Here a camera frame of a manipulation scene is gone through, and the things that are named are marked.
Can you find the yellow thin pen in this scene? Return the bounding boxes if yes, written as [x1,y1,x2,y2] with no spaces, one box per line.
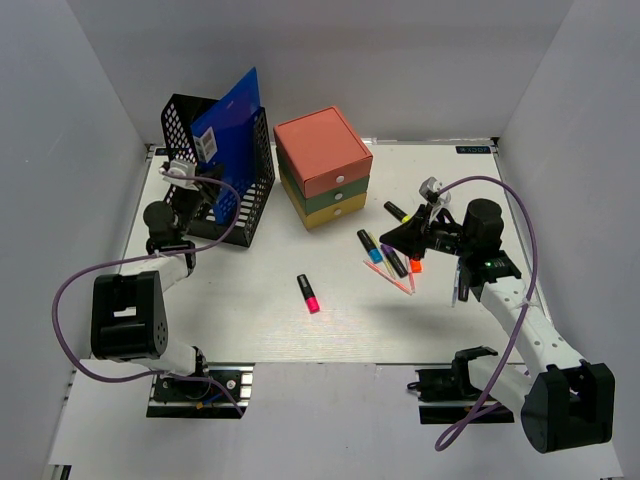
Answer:
[375,243,396,279]

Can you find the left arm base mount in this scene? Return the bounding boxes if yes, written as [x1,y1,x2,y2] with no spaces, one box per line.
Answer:
[146,364,254,419]

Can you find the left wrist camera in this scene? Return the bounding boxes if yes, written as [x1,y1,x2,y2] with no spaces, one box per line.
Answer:
[159,159,198,191]

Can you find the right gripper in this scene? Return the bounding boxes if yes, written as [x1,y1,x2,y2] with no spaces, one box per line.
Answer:
[379,203,474,261]

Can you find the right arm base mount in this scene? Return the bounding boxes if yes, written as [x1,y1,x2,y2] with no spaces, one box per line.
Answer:
[407,367,516,426]

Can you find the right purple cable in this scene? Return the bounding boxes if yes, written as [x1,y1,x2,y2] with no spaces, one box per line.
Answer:
[433,175,539,453]

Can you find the pink highlighter marker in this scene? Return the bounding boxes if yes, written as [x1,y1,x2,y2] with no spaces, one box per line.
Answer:
[296,274,320,314]

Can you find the salmon top drawer box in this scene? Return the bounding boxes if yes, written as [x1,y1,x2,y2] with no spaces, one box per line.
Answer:
[274,106,373,198]

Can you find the black mesh file holder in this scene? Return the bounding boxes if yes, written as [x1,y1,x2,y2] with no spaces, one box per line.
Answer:
[161,93,275,247]

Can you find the yellow highlighter marker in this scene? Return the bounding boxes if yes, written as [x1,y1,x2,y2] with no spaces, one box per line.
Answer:
[383,201,411,223]

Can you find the blue plastic folder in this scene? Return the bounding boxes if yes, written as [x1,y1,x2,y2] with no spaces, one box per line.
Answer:
[191,69,261,224]

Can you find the blue highlighter marker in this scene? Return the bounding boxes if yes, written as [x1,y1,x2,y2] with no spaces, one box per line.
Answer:
[356,229,383,264]

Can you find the green highlighter marker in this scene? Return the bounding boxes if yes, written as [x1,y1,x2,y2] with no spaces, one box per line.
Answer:
[457,266,470,302]

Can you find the green middle drawer box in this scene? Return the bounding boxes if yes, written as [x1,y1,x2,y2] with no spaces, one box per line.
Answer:
[278,164,370,215]

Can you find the pink thin pen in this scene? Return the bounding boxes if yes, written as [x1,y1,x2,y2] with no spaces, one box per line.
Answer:
[405,256,416,295]

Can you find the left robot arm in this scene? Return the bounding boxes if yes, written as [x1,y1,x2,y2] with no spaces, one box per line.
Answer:
[91,166,224,399]

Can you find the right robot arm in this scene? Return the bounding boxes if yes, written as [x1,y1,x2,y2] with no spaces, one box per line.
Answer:
[380,199,615,453]

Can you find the blue thin pen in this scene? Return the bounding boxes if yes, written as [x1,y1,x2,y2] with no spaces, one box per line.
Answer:
[451,264,460,308]

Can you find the purple highlighter marker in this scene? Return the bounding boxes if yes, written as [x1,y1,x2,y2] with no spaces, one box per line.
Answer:
[381,244,408,278]

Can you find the orange highlighter marker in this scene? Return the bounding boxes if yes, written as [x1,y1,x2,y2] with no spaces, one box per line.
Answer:
[409,259,423,273]

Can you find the yellow bottom drawer box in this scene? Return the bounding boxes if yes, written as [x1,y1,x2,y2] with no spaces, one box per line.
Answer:
[281,178,367,230]

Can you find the orange thin pen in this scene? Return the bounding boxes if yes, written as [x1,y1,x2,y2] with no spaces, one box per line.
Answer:
[362,260,413,295]

